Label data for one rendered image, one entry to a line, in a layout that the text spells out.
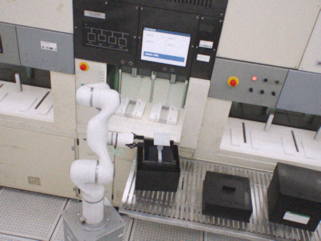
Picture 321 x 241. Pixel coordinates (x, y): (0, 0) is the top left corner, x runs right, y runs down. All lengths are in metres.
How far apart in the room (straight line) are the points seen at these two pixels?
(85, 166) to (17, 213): 1.49
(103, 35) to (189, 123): 0.80
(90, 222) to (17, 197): 1.37
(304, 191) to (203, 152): 0.75
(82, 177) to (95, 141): 0.20
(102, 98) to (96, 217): 0.70
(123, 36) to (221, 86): 0.69
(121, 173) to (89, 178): 1.01
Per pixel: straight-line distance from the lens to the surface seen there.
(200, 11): 2.12
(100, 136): 1.83
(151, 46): 2.22
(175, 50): 2.21
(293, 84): 2.34
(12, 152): 3.08
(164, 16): 2.14
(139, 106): 2.83
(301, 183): 2.33
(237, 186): 2.37
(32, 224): 3.19
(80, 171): 1.87
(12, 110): 2.90
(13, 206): 3.34
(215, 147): 2.58
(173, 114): 2.80
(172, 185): 2.31
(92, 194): 1.97
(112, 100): 1.80
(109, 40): 2.26
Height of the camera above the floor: 2.46
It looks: 35 degrees down
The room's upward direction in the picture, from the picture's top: 8 degrees clockwise
